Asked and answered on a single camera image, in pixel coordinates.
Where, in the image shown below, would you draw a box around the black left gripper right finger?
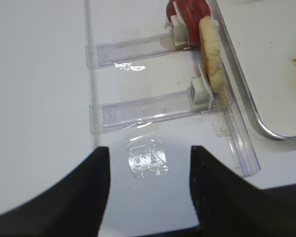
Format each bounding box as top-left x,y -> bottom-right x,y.
189,146 -> 296,237

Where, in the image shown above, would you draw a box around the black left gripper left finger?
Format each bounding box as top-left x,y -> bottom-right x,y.
0,147 -> 111,237

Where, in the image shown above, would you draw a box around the white left tomato pusher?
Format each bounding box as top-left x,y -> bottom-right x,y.
170,1 -> 190,48

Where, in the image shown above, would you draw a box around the left tomato slices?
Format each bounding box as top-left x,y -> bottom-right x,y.
166,0 -> 211,46

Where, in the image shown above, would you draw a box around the crumpled clear tape patch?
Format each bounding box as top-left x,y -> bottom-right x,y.
125,129 -> 168,178

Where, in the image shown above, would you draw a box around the clear left lower channel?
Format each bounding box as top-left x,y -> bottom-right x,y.
89,90 -> 234,134

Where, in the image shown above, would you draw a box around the clear channel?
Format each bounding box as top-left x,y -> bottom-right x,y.
96,34 -> 183,68
89,90 -> 234,134

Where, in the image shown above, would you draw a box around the white left bun pusher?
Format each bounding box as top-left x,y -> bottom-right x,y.
188,63 -> 214,111

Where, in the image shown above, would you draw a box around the clear left upper channel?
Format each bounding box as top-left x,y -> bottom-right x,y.
96,34 -> 183,68

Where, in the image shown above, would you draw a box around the white metal tray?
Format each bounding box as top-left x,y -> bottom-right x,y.
213,0 -> 296,140

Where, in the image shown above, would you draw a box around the left pale bun slice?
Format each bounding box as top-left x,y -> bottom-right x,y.
199,16 -> 224,94

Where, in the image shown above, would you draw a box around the clear far left rail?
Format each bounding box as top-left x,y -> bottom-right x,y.
84,0 -> 101,148

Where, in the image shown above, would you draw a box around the clear rail left of tray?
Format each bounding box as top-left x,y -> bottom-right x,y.
216,48 -> 260,177

